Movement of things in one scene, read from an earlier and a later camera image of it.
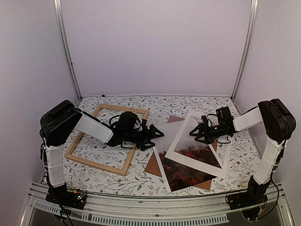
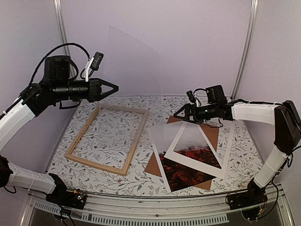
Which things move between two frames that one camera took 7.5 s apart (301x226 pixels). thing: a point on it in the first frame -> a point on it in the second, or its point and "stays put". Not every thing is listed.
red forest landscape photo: (178, 174) stays put
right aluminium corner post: (254, 8) stays put
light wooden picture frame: (117, 170) stays put
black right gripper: (201, 128) -> (187, 108)
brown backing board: (152, 167) stays put
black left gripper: (147, 137) -> (95, 89)
